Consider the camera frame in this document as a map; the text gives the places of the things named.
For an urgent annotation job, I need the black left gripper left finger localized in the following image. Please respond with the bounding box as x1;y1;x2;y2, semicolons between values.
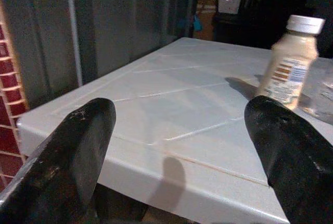
0;97;117;224

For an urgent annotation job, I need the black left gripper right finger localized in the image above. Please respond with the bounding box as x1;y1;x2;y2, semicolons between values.
244;95;333;224

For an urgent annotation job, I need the clear plastic bottle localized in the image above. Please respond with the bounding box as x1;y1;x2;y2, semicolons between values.
299;56;333;126

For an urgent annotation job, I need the beige drink bottle white cap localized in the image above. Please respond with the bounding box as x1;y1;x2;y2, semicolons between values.
254;15;326;110

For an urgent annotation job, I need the white plastic table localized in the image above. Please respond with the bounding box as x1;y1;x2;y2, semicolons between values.
16;37;333;224

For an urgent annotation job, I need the white pipe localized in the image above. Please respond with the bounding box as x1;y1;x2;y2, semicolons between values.
64;0;83;87

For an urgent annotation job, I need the teal hanging item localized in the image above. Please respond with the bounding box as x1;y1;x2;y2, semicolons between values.
194;15;203;32

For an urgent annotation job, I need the brown wooden door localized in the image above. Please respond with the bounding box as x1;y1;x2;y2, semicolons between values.
194;0;222;41

